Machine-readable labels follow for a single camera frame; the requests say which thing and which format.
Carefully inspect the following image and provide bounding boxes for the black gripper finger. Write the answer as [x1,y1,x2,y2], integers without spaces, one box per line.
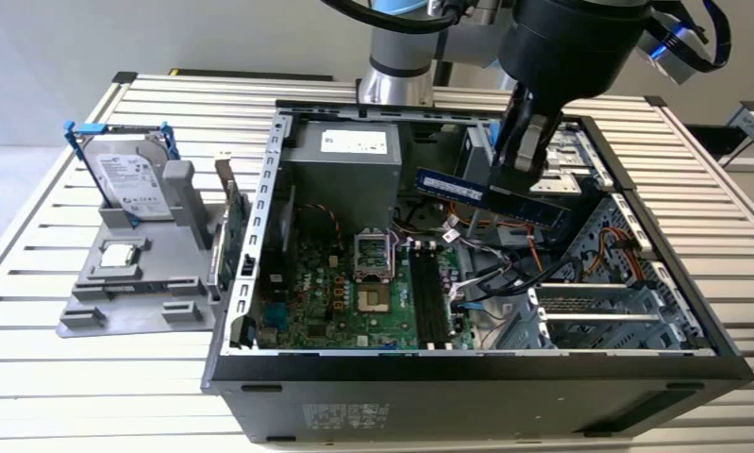
[486,87,564,195]

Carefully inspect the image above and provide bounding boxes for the black RAM slot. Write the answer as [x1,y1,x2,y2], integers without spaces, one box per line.
[424,241,447,351]
[409,241,432,351]
[416,241,439,351]

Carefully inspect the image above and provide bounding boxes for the grey metal drive cage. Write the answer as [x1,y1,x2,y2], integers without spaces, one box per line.
[456,120,611,246]

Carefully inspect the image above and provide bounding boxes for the grey power supply unit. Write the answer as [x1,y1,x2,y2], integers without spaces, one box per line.
[280,120,404,232]

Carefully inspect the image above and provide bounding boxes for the metal socket cover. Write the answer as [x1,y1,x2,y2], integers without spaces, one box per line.
[352,228,395,279]

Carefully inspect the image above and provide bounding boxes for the grey metal disk bay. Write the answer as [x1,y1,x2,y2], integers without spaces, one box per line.
[526,281,698,351]

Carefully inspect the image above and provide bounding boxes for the CPU socket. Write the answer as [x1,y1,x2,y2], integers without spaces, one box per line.
[355,278,395,316]

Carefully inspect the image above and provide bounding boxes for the black case fan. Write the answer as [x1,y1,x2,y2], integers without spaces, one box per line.
[268,184,299,265]

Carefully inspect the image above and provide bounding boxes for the green motherboard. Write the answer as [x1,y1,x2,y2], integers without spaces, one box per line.
[253,230,477,353]

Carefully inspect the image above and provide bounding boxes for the green graphics card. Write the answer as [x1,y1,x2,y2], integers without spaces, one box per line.
[204,149,256,303]

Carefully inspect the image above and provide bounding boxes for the black open PC case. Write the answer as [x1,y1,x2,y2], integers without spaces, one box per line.
[198,96,754,445]

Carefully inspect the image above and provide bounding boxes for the grey plastic parts rack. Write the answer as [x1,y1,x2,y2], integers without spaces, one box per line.
[56,159,227,339]

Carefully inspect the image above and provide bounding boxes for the hard disk in blue carrier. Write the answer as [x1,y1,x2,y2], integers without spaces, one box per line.
[62,120,182,227]

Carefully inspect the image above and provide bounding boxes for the silver CPU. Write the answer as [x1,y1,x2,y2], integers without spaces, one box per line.
[100,243,142,268]

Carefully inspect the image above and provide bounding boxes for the grey camera with black bracket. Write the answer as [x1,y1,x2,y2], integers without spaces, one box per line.
[632,11,712,87]

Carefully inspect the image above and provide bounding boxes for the red yellow power wires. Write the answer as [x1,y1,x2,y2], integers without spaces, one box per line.
[592,226,652,290]

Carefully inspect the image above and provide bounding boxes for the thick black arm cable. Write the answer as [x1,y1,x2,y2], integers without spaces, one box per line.
[317,0,463,35]

